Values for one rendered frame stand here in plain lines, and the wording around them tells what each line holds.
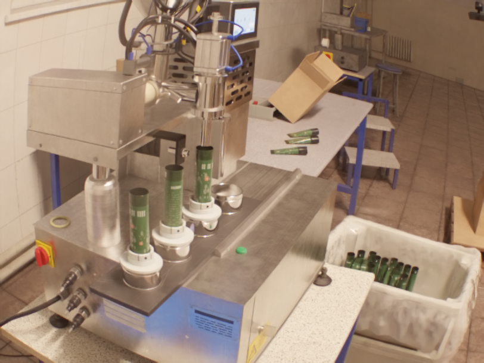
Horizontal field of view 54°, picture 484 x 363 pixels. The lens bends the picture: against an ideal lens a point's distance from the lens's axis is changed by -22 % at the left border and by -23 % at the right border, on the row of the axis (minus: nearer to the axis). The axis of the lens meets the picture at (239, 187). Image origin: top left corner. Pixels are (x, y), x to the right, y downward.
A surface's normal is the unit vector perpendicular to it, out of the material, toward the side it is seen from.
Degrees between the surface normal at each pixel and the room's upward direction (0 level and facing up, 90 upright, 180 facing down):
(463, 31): 90
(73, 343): 0
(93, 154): 90
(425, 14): 90
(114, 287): 0
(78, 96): 90
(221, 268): 0
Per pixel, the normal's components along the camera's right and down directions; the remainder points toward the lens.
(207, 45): -0.39, 0.33
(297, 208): 0.07, -0.91
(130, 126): 0.92, 0.22
